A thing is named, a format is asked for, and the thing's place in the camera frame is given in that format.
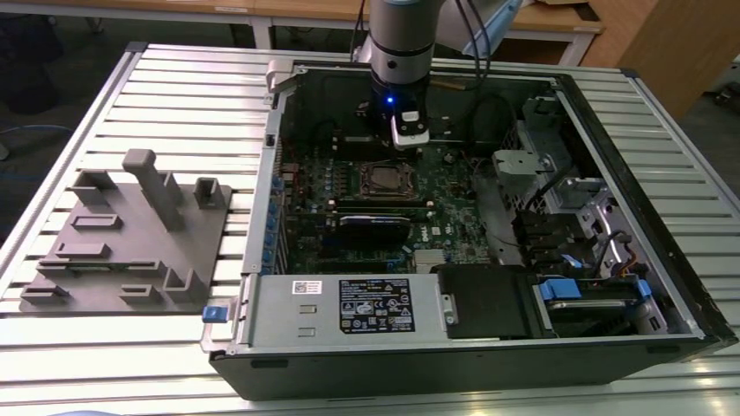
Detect grey case handle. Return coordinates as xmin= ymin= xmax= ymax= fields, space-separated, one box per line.
xmin=264 ymin=58 xmax=299 ymax=95

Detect silver metal drive cage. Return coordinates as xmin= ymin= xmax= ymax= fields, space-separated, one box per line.
xmin=472 ymin=94 xmax=640 ymax=278

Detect blue disk carrier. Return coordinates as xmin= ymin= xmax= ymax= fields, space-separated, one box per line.
xmin=532 ymin=276 xmax=656 ymax=338

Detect wooden cabinet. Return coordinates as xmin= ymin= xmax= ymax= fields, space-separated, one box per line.
xmin=578 ymin=0 xmax=740 ymax=120

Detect wooden desk white frame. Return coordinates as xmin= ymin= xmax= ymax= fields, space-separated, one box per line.
xmin=0 ymin=0 xmax=274 ymax=51
xmin=254 ymin=0 xmax=606 ymax=66

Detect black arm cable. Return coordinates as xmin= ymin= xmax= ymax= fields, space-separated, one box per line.
xmin=454 ymin=0 xmax=492 ymax=86

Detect black PC case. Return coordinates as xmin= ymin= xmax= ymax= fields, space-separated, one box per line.
xmin=199 ymin=63 xmax=740 ymax=402

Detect grey power supply unit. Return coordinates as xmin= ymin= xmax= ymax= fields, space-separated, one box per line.
xmin=234 ymin=272 xmax=459 ymax=348

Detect black power cable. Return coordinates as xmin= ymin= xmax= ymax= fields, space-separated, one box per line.
xmin=595 ymin=228 xmax=635 ymax=281

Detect black office chair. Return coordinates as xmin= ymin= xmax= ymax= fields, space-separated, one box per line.
xmin=0 ymin=12 xmax=66 ymax=116

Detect black graphics card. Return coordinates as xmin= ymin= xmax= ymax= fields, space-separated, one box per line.
xmin=336 ymin=213 xmax=414 ymax=251

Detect grey chair base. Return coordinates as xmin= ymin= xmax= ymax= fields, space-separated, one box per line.
xmin=702 ymin=58 xmax=740 ymax=107

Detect CPU socket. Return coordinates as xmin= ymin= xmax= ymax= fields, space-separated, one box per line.
xmin=355 ymin=159 xmax=422 ymax=198

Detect green motherboard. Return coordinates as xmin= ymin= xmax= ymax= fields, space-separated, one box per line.
xmin=275 ymin=137 xmax=506 ymax=276

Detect coloured power wires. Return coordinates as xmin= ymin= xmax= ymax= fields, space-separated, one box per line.
xmin=615 ymin=254 xmax=644 ymax=279

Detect grey parts rack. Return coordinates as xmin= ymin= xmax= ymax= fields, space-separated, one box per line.
xmin=18 ymin=148 xmax=235 ymax=314

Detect black looped cable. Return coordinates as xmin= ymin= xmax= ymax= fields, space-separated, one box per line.
xmin=464 ymin=91 xmax=520 ymax=149

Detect silver chipset heatsink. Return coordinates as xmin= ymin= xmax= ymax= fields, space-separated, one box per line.
xmin=412 ymin=248 xmax=451 ymax=266

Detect black drive cable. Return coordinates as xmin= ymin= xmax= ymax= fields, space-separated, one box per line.
xmin=519 ymin=158 xmax=579 ymax=213

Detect black plastic shroud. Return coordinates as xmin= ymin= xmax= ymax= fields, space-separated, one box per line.
xmin=431 ymin=263 xmax=548 ymax=341

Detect blue floor cable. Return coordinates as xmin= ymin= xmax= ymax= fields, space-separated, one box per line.
xmin=0 ymin=123 xmax=76 ymax=140

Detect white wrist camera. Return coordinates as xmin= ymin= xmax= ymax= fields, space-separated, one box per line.
xmin=390 ymin=111 xmax=432 ymax=147

